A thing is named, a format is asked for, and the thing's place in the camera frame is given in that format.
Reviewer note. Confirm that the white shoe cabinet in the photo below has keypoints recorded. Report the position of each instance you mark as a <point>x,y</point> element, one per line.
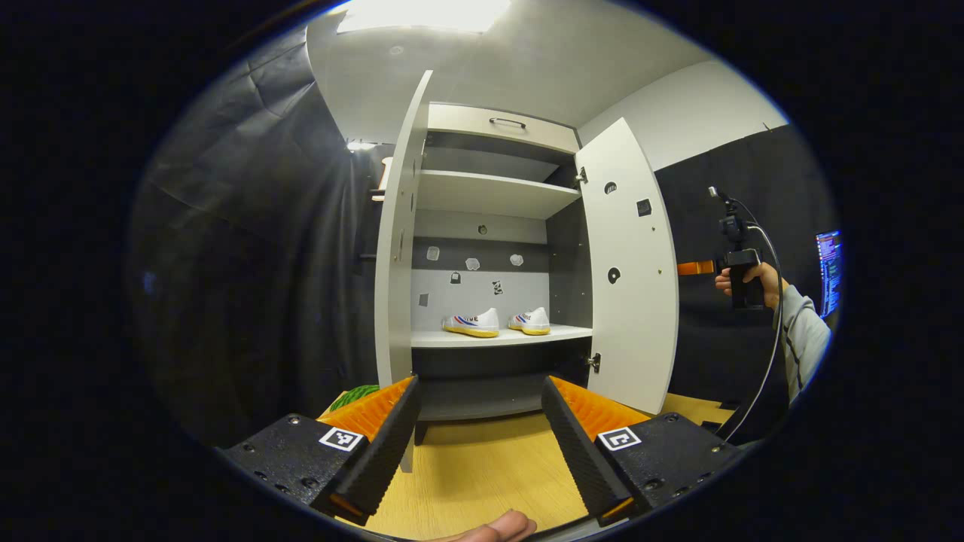
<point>482,290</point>

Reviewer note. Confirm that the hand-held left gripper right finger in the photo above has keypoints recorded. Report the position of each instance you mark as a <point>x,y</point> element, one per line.
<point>584,459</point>

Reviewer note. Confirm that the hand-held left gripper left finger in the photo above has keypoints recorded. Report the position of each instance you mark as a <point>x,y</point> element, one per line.
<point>384,452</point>

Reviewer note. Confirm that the watermelon slice plush toy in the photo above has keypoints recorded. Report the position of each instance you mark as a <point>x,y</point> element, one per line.
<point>354,397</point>

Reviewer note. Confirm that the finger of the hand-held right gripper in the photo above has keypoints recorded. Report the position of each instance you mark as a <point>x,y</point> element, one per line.
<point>697,267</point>

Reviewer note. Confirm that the white cabinet door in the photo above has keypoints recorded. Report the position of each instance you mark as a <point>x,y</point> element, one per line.
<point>636,339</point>
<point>393,301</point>

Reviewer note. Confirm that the white cabinet shelf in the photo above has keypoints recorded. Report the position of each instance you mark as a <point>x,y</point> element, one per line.
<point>572,332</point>
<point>489,192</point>

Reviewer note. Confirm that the white cabinet drawer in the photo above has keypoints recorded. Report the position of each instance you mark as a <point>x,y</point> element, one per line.
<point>459,120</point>

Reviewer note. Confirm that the computer monitor screen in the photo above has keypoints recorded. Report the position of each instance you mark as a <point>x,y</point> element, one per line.
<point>830,271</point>

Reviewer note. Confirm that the white striped canvas shoe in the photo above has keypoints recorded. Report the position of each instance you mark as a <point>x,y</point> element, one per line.
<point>531,321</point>
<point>474,322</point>

